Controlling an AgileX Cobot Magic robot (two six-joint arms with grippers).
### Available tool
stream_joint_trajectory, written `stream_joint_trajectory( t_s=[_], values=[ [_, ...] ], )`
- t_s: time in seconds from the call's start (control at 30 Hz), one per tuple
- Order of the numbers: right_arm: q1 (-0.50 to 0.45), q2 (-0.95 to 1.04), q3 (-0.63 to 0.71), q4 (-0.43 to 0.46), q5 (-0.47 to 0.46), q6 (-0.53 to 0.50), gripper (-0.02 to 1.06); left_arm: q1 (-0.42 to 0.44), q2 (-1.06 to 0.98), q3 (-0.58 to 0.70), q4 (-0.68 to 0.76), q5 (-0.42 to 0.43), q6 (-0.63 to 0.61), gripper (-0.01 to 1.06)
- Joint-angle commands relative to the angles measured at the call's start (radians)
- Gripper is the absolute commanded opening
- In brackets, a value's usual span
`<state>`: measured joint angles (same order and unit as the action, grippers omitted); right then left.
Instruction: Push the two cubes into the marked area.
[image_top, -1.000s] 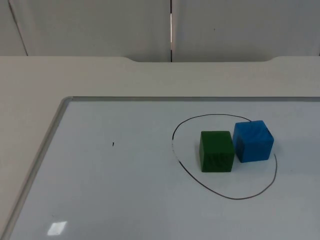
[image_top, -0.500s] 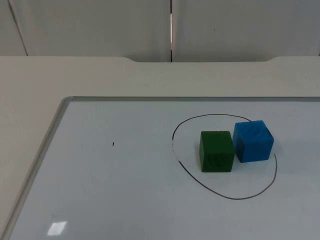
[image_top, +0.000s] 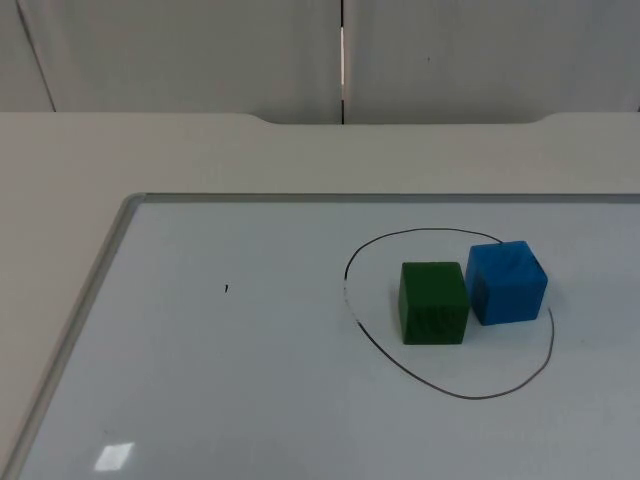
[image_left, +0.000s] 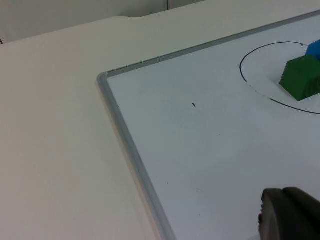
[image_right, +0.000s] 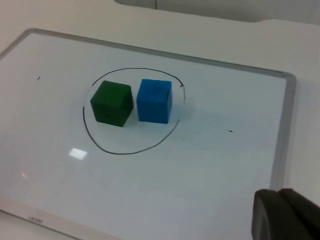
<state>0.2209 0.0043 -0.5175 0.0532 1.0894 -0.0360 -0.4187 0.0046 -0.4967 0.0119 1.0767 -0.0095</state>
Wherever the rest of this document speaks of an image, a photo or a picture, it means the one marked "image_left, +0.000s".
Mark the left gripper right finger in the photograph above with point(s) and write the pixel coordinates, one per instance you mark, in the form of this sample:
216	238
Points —
306	202

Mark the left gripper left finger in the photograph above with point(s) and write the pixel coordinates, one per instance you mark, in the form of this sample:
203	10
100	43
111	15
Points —
282	220

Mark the green cube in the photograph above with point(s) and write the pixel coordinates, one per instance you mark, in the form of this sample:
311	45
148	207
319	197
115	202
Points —
298	76

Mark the blue cube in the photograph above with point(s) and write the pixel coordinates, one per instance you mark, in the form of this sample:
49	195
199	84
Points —
314	49

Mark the grey-framed whiteboard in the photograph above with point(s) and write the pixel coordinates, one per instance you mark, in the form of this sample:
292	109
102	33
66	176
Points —
225	140

